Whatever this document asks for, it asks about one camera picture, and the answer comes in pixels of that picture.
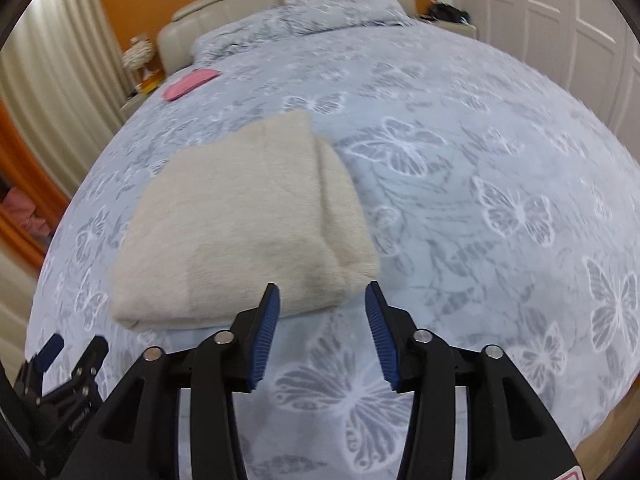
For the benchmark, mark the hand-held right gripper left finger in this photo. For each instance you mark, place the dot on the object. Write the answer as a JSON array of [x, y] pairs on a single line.
[[265, 340]]

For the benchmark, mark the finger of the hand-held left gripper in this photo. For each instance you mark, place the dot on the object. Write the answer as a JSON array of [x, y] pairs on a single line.
[[90, 357], [51, 349]]

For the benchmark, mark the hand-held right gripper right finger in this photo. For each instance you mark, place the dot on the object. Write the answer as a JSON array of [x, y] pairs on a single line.
[[382, 340]]

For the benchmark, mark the cream fuzzy cardigan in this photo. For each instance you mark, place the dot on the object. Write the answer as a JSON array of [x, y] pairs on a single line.
[[240, 220]]

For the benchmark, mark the pink clothes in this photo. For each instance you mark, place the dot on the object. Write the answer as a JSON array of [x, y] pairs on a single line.
[[25, 212]]

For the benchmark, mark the bed with butterfly bedspread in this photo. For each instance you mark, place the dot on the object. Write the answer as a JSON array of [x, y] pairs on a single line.
[[450, 160]]

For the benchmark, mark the pink flat item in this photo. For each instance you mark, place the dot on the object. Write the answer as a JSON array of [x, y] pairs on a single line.
[[190, 84]]

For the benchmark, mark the yellow box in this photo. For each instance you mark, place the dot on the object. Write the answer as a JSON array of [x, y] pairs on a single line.
[[151, 82]]

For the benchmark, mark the cream curtain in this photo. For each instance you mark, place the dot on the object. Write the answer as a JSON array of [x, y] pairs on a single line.
[[50, 60]]

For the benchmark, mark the white nightstand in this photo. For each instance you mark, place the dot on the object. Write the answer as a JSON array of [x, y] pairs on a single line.
[[450, 27]]

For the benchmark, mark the black bag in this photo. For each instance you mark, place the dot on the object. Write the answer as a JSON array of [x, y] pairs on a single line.
[[447, 11]]

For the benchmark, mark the white panelled wardrobe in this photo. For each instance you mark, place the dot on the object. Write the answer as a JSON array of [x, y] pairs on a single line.
[[525, 10]]

